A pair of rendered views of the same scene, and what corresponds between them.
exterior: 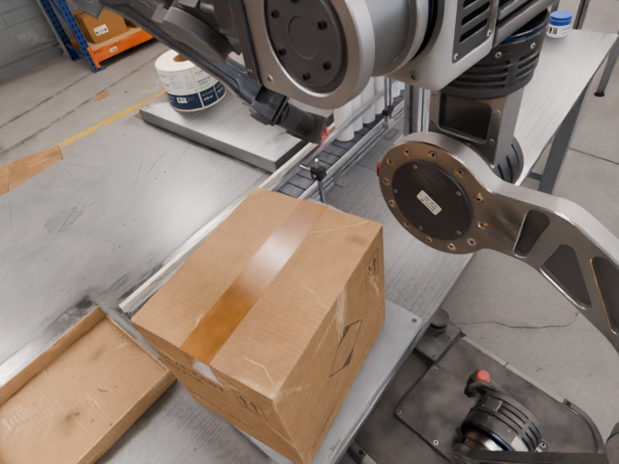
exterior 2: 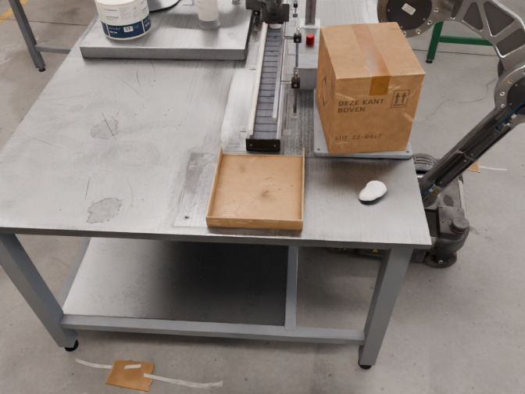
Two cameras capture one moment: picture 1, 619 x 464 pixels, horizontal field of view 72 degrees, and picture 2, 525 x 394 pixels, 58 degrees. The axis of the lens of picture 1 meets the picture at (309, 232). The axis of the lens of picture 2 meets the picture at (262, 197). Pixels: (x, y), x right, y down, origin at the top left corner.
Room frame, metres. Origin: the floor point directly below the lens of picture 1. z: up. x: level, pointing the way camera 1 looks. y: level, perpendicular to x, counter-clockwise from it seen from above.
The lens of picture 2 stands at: (-0.33, 1.14, 1.81)
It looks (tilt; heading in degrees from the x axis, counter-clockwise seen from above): 46 degrees down; 319
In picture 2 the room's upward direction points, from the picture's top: 2 degrees counter-clockwise
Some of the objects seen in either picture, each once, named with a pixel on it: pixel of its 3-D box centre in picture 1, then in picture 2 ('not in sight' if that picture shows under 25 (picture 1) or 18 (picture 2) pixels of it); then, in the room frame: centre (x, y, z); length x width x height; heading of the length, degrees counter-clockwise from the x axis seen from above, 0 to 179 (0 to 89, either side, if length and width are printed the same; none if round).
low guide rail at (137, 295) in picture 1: (290, 164); (262, 44); (0.93, 0.01, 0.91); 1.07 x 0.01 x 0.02; 133
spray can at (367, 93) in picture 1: (365, 87); not in sight; (1.11, -0.23, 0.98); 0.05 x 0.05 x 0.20
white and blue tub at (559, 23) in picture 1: (559, 24); not in sight; (1.49, -1.04, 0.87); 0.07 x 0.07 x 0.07
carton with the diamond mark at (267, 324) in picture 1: (280, 320); (362, 87); (0.40, 0.08, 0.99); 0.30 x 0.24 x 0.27; 141
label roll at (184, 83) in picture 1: (192, 76); (123, 11); (1.47, 0.29, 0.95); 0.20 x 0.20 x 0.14
